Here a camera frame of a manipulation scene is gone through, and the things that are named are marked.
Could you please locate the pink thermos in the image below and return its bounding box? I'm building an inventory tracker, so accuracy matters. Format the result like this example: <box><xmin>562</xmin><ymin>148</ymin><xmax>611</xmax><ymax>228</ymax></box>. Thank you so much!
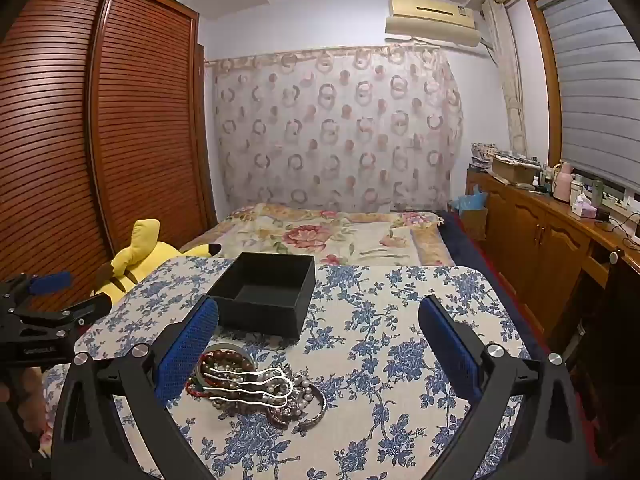
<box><xmin>554</xmin><ymin>161</ymin><xmax>575</xmax><ymax>203</ymax></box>

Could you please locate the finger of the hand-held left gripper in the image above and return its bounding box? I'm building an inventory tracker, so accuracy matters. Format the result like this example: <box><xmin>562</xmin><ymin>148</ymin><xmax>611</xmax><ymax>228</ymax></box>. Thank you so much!
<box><xmin>0</xmin><ymin>272</ymin><xmax>72</xmax><ymax>307</ymax></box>
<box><xmin>12</xmin><ymin>294</ymin><xmax>112</xmax><ymax>332</ymax></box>

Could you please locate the black cable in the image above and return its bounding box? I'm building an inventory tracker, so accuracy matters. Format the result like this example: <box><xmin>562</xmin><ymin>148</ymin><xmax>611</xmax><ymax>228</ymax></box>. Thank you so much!
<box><xmin>607</xmin><ymin>212</ymin><xmax>640</xmax><ymax>251</ymax></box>

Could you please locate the beige air conditioner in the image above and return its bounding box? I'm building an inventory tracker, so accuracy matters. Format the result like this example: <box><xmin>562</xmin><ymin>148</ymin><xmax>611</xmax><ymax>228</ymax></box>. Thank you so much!
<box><xmin>384</xmin><ymin>0</ymin><xmax>482</xmax><ymax>51</ymax></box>

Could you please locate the brown slatted wardrobe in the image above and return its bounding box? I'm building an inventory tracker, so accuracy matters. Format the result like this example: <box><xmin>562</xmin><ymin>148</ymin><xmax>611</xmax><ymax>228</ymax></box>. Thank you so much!
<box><xmin>0</xmin><ymin>0</ymin><xmax>218</xmax><ymax>311</ymax></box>

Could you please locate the grey window blind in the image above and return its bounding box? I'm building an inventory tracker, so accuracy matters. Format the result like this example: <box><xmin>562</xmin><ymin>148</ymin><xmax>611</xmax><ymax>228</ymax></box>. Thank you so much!
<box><xmin>537</xmin><ymin>0</ymin><xmax>640</xmax><ymax>191</ymax></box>

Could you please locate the white wavy hair fork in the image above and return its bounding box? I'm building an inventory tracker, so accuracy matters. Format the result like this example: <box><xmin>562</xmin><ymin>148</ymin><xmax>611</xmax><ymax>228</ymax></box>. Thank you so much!
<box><xmin>200</xmin><ymin>366</ymin><xmax>295</xmax><ymax>407</ymax></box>

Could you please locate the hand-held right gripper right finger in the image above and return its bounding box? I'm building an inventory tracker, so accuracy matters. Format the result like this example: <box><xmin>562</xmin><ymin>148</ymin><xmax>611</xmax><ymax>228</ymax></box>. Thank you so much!
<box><xmin>417</xmin><ymin>295</ymin><xmax>596</xmax><ymax>480</ymax></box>

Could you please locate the black box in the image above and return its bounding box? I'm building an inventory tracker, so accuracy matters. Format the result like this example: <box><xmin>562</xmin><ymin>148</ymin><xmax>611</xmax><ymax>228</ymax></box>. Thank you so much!
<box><xmin>206</xmin><ymin>252</ymin><xmax>316</xmax><ymax>338</ymax></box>

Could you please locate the cardboard box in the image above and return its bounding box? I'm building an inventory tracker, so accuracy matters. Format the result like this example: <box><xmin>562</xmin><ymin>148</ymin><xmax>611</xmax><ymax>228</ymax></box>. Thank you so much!
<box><xmin>490</xmin><ymin>155</ymin><xmax>543</xmax><ymax>184</ymax></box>

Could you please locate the blue floral tablecloth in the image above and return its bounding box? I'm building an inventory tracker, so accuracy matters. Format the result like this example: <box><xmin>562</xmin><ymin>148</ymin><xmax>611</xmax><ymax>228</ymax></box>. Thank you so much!
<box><xmin>42</xmin><ymin>255</ymin><xmax>533</xmax><ymax>480</ymax></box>

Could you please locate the tissue box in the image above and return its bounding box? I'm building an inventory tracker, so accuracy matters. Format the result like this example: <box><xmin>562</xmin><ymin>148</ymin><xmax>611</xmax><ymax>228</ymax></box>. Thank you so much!
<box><xmin>571</xmin><ymin>195</ymin><xmax>598</xmax><ymax>218</ymax></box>

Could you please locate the wooden sideboard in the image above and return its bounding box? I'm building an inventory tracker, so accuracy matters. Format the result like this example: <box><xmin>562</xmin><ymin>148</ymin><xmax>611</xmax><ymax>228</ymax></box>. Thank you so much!
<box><xmin>465</xmin><ymin>167</ymin><xmax>640</xmax><ymax>341</ymax></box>

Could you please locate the circle patterned curtain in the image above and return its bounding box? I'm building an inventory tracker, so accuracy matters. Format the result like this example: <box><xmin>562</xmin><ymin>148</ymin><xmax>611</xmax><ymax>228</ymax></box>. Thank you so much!
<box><xmin>212</xmin><ymin>46</ymin><xmax>463</xmax><ymax>213</ymax></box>

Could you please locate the yellow plush toy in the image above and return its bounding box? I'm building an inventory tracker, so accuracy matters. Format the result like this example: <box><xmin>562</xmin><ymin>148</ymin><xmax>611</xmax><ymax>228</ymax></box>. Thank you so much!
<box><xmin>90</xmin><ymin>218</ymin><xmax>222</xmax><ymax>306</ymax></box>

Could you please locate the reddish bead bracelet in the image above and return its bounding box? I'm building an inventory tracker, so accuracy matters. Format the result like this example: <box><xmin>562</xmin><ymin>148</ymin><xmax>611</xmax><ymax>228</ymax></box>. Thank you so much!
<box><xmin>266</xmin><ymin>400</ymin><xmax>302</xmax><ymax>429</ymax></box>

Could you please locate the stack of folded cloth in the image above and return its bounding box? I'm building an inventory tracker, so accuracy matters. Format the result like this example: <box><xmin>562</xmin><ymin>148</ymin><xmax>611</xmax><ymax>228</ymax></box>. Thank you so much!
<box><xmin>470</xmin><ymin>142</ymin><xmax>501</xmax><ymax>168</ymax></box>

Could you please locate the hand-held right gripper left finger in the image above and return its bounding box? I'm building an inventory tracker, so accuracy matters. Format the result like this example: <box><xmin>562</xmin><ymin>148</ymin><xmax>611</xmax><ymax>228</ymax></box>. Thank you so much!
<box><xmin>50</xmin><ymin>296</ymin><xmax>221</xmax><ymax>480</ymax></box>

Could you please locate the dark metal bangle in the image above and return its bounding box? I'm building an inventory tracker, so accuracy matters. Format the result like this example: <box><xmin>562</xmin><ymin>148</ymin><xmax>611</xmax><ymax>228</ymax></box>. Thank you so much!
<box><xmin>295</xmin><ymin>384</ymin><xmax>327</xmax><ymax>429</ymax></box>

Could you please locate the floral bed blanket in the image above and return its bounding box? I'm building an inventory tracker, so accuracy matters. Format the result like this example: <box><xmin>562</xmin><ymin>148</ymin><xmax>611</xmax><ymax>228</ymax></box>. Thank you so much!
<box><xmin>180</xmin><ymin>203</ymin><xmax>456</xmax><ymax>267</ymax></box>

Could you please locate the beige tied drape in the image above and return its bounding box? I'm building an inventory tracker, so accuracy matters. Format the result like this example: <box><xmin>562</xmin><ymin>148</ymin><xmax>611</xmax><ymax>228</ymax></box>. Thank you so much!
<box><xmin>482</xmin><ymin>0</ymin><xmax>528</xmax><ymax>156</ymax></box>

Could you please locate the brown bead bracelet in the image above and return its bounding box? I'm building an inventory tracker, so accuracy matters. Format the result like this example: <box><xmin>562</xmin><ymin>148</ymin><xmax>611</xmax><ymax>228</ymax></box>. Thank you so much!
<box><xmin>200</xmin><ymin>350</ymin><xmax>254</xmax><ymax>377</ymax></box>

